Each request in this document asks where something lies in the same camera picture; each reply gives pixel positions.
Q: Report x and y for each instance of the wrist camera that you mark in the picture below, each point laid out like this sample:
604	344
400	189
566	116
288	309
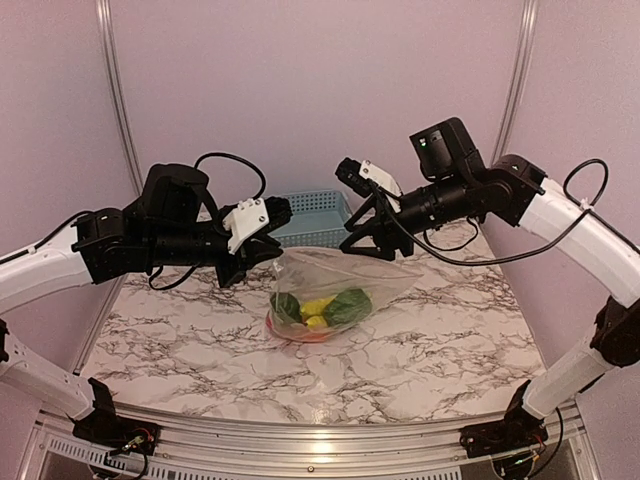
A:
255	216
358	176

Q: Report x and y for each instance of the light blue plastic basket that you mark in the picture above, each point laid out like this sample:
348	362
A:
318	219

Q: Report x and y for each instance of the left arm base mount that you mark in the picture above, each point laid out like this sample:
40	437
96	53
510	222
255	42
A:
103	426

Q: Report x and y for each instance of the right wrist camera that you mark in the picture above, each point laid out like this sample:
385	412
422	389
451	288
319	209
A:
358	176

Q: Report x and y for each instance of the clear zip top bag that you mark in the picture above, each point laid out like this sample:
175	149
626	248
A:
311	273

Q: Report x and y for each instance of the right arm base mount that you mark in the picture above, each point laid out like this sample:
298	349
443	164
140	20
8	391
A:
517	429

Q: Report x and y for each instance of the yellow fake banana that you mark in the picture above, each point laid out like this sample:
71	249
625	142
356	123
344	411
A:
312	313

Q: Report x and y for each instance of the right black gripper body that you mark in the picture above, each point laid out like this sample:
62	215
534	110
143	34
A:
389	224

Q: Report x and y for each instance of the front aluminium rail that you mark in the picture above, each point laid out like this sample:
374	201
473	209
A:
205	448

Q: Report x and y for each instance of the orange fake orange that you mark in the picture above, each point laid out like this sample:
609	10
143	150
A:
298	332

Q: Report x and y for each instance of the green fake cabbage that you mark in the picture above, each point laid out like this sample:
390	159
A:
348	307

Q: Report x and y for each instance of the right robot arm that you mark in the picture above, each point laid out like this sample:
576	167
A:
520	194

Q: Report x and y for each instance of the left aluminium frame post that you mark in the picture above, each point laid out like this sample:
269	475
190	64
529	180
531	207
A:
116	92

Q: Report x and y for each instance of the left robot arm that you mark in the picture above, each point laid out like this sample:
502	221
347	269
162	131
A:
175	222

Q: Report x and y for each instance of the right aluminium frame post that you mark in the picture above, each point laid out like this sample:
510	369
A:
519	75

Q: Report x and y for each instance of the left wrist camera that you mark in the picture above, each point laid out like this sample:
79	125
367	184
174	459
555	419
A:
255	216

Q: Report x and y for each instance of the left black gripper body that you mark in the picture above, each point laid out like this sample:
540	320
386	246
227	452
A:
227	275

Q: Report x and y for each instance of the aluminium frame post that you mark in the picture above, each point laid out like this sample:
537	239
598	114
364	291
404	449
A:
116	92
519	75

